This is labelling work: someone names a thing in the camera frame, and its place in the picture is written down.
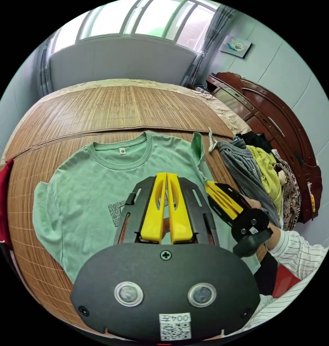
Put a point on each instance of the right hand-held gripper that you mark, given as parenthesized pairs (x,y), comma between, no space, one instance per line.
(249,225)

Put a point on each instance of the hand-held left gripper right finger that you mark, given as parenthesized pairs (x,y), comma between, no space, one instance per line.
(179,216)

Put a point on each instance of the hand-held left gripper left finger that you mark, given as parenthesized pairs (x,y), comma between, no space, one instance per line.
(153,216)

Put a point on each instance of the person's right forearm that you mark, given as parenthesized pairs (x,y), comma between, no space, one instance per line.
(297,252)

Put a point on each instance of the cyan t-shirt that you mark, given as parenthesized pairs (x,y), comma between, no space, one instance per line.
(86,189)

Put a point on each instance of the person's left hand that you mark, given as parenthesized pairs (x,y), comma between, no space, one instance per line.
(166,226)

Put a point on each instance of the person's right hand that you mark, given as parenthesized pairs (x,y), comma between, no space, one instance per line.
(273,240)

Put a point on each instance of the pile of clothes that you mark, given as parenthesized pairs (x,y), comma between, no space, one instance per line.
(251,173)

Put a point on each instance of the white clothes hanger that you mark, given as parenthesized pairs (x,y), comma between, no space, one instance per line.
(211,142)

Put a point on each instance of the dark wooden headboard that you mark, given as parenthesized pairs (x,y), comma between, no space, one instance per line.
(283,113)

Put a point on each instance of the red cloth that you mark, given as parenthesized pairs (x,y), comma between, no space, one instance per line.
(2,200)

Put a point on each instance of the grey curtain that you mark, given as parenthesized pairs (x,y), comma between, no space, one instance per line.
(207,48)
(45,67)

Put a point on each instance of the window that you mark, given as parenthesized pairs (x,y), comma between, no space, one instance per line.
(142,19)

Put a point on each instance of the wall picture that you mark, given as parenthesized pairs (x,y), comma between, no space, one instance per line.
(236,46)

